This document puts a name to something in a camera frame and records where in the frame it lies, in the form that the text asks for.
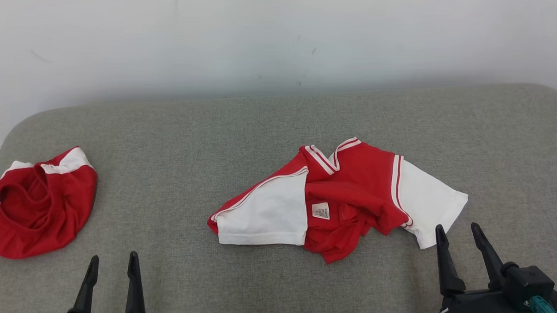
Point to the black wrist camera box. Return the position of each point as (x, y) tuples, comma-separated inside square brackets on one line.
[(528, 282)]

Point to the red shorts with white trim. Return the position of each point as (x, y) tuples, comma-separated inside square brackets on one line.
[(53, 215)]

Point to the red Bulls 23 jersey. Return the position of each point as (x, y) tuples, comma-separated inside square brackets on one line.
[(353, 181)]

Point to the grey fabric sofa seat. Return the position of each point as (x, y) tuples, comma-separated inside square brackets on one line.
[(177, 178)]

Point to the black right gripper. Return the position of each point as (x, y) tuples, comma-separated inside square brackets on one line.
[(473, 305)]

